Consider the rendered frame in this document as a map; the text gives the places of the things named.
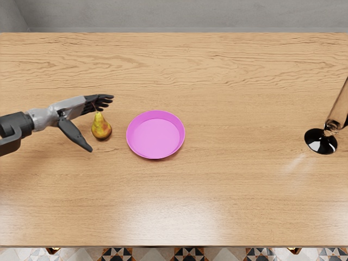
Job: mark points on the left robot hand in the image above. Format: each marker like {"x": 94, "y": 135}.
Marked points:
{"x": 63, "y": 110}

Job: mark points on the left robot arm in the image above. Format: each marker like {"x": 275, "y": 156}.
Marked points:
{"x": 13, "y": 129}

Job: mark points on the pink plate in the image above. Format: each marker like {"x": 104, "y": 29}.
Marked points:
{"x": 155, "y": 134}

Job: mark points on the yellow-red pear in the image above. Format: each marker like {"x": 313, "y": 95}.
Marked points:
{"x": 101, "y": 128}

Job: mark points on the wine glass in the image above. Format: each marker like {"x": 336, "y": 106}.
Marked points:
{"x": 326, "y": 136}

